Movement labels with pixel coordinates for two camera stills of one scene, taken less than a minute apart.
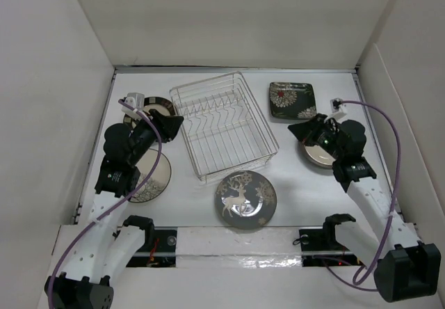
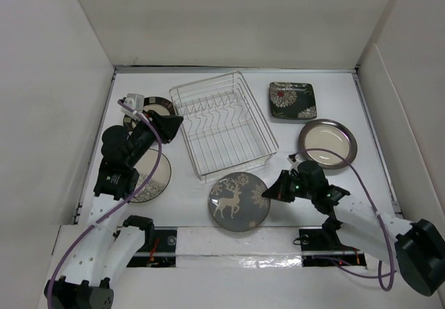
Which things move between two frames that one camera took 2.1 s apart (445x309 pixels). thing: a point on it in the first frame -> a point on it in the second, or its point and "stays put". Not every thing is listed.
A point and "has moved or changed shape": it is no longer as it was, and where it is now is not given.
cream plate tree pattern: [160, 180] stays put
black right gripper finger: [301, 131] -> [280, 191]
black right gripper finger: [302, 130] -> [282, 179]
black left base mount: [158, 249] stays put
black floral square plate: [292, 100] stays put
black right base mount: [319, 247] stays put
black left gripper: [168, 124] stays put
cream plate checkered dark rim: [156, 103] stays put
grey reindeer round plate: [245, 200] has moved or changed shape
